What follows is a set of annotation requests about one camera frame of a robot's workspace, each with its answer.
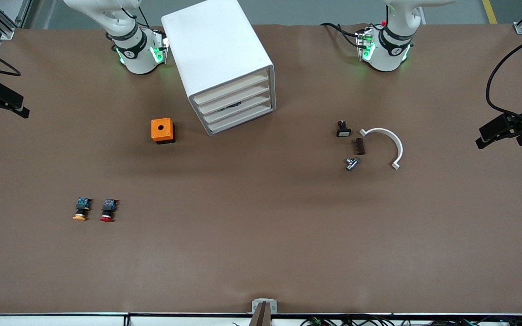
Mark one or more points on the yellow mushroom push button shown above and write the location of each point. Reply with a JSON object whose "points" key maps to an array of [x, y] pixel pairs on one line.
{"points": [[82, 208]]}

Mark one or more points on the brown camera pole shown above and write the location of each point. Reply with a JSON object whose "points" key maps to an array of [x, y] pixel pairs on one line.
{"points": [[261, 318]]}

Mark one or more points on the red mushroom push button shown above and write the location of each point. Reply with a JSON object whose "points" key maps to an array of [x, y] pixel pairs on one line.
{"points": [[108, 210]]}

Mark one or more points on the orange button enclosure box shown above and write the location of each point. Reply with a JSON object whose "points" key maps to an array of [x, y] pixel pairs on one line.
{"points": [[159, 131]]}

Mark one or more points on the white curved plastic arc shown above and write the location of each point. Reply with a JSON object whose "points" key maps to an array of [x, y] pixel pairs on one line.
{"points": [[399, 149]]}

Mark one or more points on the black switch with white cap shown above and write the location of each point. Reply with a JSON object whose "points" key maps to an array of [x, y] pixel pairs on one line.
{"points": [[343, 130]]}

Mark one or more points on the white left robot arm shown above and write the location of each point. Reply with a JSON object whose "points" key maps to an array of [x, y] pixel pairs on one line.
{"points": [[385, 61]]}

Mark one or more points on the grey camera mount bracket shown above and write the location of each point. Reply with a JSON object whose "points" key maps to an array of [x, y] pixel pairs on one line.
{"points": [[256, 302]]}

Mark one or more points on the small brown block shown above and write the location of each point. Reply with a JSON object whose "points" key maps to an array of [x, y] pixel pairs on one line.
{"points": [[360, 146]]}

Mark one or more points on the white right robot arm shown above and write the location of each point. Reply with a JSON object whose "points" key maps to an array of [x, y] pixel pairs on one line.
{"points": [[136, 63]]}

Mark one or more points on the brown table mat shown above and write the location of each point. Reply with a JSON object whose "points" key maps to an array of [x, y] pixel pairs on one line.
{"points": [[261, 226]]}

